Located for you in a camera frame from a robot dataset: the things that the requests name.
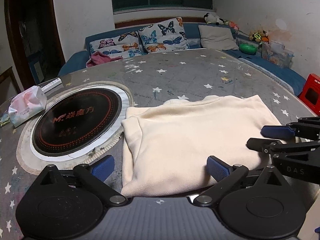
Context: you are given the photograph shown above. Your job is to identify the blue sofa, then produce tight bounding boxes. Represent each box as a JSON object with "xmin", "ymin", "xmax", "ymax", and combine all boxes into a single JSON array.
[{"xmin": 58, "ymin": 22, "xmax": 306, "ymax": 96}]

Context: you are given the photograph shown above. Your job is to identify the left butterfly pillow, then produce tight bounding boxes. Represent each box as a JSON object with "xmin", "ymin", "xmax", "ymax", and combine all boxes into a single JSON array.
[{"xmin": 88, "ymin": 31, "xmax": 146, "ymax": 59}]

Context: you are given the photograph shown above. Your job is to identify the dark wooden sideboard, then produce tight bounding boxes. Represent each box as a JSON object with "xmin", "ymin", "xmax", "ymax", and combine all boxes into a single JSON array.
[{"xmin": 0, "ymin": 67, "xmax": 21, "ymax": 101}]

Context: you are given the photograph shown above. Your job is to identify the yellow orange plush toys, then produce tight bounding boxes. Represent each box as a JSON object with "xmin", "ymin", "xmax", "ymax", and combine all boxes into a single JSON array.
[{"xmin": 249, "ymin": 30, "xmax": 270, "ymax": 43}]

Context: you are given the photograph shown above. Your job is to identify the small colourful card pack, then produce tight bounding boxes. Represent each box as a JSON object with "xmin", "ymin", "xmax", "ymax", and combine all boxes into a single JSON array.
[{"xmin": 0, "ymin": 113, "xmax": 10, "ymax": 127}]

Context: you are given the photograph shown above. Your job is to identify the cream white garment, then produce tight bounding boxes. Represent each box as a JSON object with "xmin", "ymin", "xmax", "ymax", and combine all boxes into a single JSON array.
[{"xmin": 121, "ymin": 95, "xmax": 279, "ymax": 197}]

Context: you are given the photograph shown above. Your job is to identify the red box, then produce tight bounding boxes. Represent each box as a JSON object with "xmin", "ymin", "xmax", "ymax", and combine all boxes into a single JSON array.
[{"xmin": 298, "ymin": 73, "xmax": 320, "ymax": 116}]

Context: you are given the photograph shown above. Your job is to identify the white remote control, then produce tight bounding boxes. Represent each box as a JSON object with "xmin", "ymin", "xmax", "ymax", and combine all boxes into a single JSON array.
[{"xmin": 41, "ymin": 78, "xmax": 62, "ymax": 93}]

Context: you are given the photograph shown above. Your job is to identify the clear plastic storage bin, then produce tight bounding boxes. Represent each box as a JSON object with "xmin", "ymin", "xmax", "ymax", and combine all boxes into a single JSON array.
[{"xmin": 261, "ymin": 41, "xmax": 294, "ymax": 68}]

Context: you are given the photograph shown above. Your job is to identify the pink cloth on sofa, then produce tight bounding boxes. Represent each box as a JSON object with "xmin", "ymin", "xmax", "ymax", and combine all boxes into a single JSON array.
[{"xmin": 86, "ymin": 51, "xmax": 123, "ymax": 68}]

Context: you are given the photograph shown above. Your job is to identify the right butterfly pillow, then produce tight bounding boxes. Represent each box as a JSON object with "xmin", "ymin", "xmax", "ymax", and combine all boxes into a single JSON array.
[{"xmin": 138, "ymin": 17, "xmax": 189, "ymax": 54}]

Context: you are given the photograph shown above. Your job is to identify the beige cushion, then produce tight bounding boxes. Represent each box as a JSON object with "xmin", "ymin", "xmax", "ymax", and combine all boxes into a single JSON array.
[{"xmin": 198, "ymin": 25, "xmax": 239, "ymax": 50}]

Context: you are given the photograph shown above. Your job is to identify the butterfly pillow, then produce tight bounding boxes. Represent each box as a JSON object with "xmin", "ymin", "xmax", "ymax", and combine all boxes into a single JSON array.
[
  {"xmin": 88, "ymin": 31, "xmax": 146, "ymax": 59},
  {"xmin": 138, "ymin": 17, "xmax": 189, "ymax": 54}
]

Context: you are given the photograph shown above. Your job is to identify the round black induction cooktop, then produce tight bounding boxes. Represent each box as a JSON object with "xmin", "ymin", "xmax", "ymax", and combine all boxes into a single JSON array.
[{"xmin": 33, "ymin": 88, "xmax": 122, "ymax": 157}]

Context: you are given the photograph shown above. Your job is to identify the pastel soft tissue pack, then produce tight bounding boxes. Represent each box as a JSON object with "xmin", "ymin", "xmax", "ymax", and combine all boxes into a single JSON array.
[{"xmin": 8, "ymin": 86, "xmax": 47, "ymax": 128}]

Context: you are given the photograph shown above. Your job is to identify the black white plush toy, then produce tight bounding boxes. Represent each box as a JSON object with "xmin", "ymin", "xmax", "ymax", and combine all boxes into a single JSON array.
[{"xmin": 203, "ymin": 12, "xmax": 225, "ymax": 25}]

